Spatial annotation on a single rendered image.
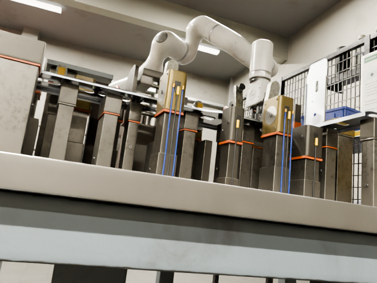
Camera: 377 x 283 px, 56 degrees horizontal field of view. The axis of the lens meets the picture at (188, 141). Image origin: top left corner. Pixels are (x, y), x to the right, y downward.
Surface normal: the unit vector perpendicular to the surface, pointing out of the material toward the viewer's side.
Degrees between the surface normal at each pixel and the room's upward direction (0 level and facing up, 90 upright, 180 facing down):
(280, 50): 90
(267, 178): 90
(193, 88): 90
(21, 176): 90
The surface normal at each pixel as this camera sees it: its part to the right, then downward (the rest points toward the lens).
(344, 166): 0.40, -0.15
